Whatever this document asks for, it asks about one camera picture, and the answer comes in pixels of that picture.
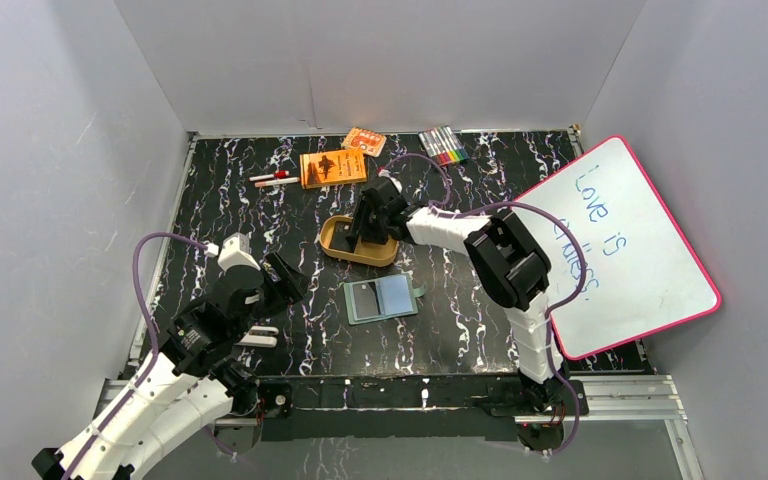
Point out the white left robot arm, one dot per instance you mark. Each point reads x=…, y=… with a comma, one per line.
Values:
x=189, y=378

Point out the white clip block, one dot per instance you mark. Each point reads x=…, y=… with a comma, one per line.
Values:
x=260, y=337

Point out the mint green card holder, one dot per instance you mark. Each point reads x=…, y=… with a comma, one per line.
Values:
x=398, y=297

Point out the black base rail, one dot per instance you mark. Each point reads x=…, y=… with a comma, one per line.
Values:
x=496, y=407

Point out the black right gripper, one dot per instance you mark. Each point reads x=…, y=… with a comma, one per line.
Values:
x=360, y=227

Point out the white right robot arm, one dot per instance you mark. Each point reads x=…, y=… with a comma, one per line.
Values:
x=511, y=266

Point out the orange oval tray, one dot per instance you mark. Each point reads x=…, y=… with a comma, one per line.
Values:
x=364, y=253

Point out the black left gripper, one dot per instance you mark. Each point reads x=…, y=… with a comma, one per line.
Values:
x=278, y=279

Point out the orange book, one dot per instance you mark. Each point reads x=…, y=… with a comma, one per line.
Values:
x=332, y=168

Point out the black credit card stack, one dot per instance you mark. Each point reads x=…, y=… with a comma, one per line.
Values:
x=339, y=242

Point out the coloured marker pack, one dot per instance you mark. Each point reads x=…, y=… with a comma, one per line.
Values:
x=443, y=145

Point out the white marker pen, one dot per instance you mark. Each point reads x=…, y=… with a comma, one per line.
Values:
x=277, y=182

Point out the small orange card box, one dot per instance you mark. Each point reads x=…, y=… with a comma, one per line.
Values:
x=368, y=142

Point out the pink framed whiteboard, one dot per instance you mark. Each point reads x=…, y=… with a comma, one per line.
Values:
x=617, y=238

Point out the red capped marker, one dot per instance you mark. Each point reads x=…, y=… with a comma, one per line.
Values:
x=271, y=176

